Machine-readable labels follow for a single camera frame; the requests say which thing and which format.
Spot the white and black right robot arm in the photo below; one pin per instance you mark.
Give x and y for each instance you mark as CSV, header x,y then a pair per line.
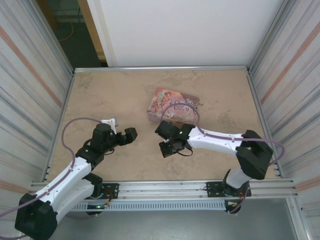
x,y
215,142

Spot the wooden door frame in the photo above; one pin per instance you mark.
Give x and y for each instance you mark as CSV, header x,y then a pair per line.
x,y
96,32

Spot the aluminium frame post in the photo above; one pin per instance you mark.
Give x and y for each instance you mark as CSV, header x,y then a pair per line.
x,y
270,32

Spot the wide aluminium frame rail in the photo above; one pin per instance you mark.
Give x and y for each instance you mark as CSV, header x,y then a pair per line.
x,y
162,188

